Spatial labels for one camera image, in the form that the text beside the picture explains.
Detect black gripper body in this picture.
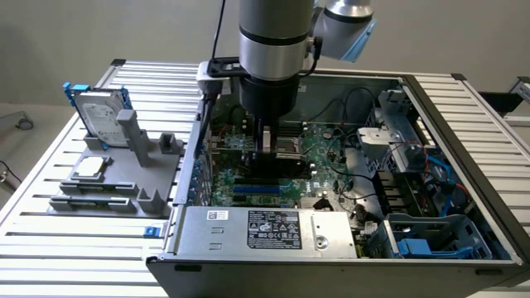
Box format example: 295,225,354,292
239,75,301,125

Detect black graphics card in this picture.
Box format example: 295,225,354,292
242,151,313,180

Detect metal CPU socket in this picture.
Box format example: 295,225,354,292
273,135,309,161

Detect black RAM slots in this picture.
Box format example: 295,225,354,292
277,121,309,137

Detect green motherboard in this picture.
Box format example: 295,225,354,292
206,119,377,220

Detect black expansion slot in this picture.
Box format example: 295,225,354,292
234,178,279,186

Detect blue expansion slot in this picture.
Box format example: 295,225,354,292
233,185,279,194

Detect silver chipset heat sink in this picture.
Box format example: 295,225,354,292
295,197,326,209

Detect silver metal disk bay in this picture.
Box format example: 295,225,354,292
357,89,441,174

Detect grey power supply unit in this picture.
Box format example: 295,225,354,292
173,205,359,260

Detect grey parts rack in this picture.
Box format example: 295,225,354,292
47,109,187,219

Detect hard disk in blue caddy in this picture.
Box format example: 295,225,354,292
62,81,134,150

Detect silver CPU chip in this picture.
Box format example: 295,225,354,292
75,157,106,178

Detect green RAM stick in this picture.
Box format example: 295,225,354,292
64,201,115,208
71,182,126,189

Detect open black PC case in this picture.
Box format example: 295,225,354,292
146,69,530,293

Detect grey disk cage blue latch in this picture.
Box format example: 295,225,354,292
379,212,501,260

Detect neighbouring slatted metal table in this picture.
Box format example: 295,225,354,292
478,75,530,127

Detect black camera cable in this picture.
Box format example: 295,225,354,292
199,91,218,158

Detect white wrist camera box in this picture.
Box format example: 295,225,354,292
195,61,234,95

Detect black looped wire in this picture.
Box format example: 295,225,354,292
322,87,377,125

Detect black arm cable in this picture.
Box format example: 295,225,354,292
211,0,229,60

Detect blue data wire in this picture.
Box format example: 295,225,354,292
425,154,462,220

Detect black floor cable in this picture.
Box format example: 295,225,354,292
0,160,24,191

